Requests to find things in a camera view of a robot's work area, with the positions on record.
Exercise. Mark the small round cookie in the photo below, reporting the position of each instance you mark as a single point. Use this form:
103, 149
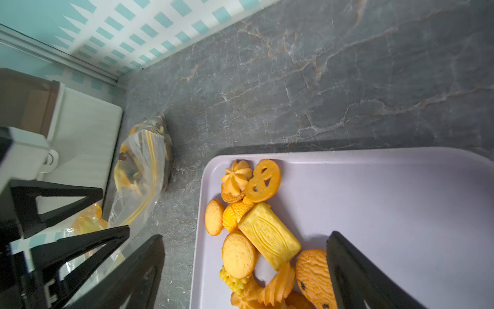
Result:
214, 217

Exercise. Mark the lilac plastic tray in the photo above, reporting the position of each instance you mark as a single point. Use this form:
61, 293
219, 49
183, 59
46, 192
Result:
423, 216

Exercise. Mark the pretzel shaped cookie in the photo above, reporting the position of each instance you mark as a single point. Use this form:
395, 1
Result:
265, 181

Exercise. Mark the rectangular yellow biscuit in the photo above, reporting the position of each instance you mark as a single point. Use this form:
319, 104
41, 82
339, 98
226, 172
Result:
270, 236

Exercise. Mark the brown lidded storage box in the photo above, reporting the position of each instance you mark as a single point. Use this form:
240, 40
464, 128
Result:
53, 133

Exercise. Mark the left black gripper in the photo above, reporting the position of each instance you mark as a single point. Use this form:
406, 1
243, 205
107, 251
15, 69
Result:
29, 206

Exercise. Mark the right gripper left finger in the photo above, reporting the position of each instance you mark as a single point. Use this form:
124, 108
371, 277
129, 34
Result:
133, 284

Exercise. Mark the ziploc bag with cookies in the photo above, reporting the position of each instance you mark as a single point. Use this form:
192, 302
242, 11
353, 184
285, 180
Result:
141, 173
88, 221

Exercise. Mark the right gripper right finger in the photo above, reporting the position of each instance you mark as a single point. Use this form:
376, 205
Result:
359, 283

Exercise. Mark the round plain cookie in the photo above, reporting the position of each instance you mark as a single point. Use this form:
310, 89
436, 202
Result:
239, 255

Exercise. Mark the swirl flower cookie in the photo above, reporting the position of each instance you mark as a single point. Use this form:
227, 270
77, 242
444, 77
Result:
235, 180

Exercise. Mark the chocolate chip cookie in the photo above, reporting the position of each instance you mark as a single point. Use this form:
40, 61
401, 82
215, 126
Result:
314, 279

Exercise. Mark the ridged shell cookie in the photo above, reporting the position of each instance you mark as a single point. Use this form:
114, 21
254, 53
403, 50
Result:
234, 213

